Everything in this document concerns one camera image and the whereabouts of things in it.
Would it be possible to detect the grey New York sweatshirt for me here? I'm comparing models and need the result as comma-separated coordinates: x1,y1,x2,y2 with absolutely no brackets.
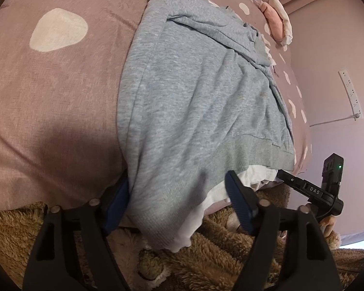
117,0,295,252

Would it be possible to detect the person right hand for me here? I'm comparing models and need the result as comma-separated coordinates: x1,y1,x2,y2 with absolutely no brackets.
319,216,337,238

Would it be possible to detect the brown fuzzy sleeve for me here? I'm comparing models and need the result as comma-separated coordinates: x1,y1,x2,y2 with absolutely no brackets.
325,230,341,250

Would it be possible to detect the folded white garment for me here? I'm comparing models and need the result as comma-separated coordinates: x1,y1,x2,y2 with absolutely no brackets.
269,0,293,46

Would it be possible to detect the folded pink garment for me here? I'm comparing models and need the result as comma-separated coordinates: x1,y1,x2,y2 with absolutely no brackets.
260,2,283,43

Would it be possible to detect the pink polka dot duvet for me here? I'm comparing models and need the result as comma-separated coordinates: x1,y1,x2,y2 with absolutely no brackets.
0,0,313,213

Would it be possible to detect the white wall socket strip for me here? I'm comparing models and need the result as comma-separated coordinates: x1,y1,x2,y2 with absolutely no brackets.
338,69,364,120

